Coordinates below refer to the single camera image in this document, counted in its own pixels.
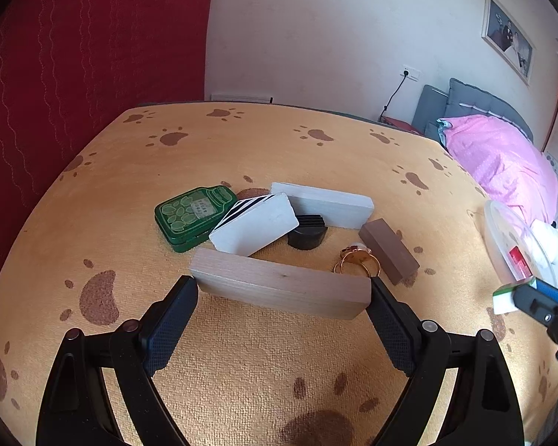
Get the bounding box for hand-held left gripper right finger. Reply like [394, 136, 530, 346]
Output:
[365, 277, 525, 446]

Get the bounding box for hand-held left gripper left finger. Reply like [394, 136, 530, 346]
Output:
[36, 275, 200, 446]

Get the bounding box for green and white tile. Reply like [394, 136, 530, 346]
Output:
[493, 279, 536, 315]

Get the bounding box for clear plastic container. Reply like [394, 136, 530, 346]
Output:
[484, 201, 558, 289]

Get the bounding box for light wooden block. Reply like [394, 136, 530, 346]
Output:
[189, 248, 372, 320]

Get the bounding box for black ribbed round object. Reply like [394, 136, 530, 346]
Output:
[287, 214, 330, 251]

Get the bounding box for white box with striped edge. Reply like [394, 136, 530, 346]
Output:
[208, 194, 299, 258]

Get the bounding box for dark brown block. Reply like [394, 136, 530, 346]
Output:
[359, 219, 420, 285]

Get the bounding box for green jar-shaped tin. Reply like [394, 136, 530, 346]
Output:
[154, 186, 238, 254]

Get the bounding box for long white block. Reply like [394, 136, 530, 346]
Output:
[270, 182, 375, 230]

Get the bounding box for pink quilt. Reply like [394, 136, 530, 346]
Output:
[439, 114, 558, 221]

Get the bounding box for dark red cloth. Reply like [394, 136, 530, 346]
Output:
[381, 115, 420, 135]

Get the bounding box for yellow paw-print blanket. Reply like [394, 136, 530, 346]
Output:
[0, 101, 558, 446]

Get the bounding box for grey padded headboard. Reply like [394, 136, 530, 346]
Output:
[411, 77, 535, 145]

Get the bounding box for red curtain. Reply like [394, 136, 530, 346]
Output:
[0, 0, 221, 289]

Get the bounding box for gold ring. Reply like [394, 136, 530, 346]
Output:
[332, 244, 382, 276]

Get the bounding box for black power cable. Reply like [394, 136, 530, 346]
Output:
[380, 74, 407, 122]

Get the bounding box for framed wall picture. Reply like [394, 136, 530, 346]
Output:
[481, 0, 535, 85]

